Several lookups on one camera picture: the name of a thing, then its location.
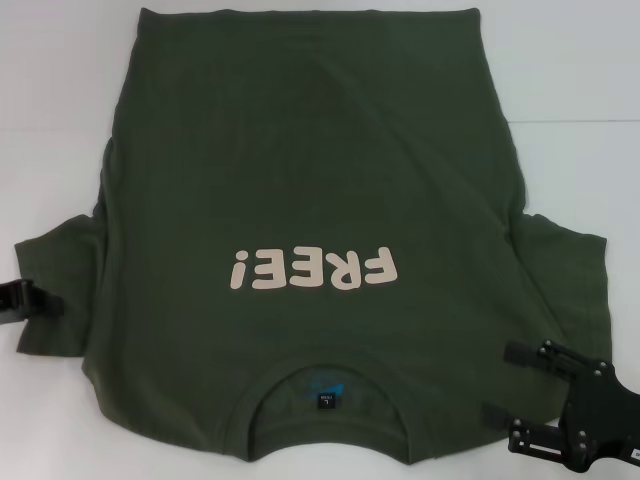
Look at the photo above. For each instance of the dark green FREE! t-shirt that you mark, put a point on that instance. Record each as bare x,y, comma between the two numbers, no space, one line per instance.
320,175

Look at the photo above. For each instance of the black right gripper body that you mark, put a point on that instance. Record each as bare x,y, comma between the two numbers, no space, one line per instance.
600,420

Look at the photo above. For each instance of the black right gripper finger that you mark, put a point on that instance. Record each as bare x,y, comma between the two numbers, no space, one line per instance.
520,354
537,440

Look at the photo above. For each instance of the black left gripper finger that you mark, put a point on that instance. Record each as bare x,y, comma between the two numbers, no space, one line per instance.
14,314
20,291

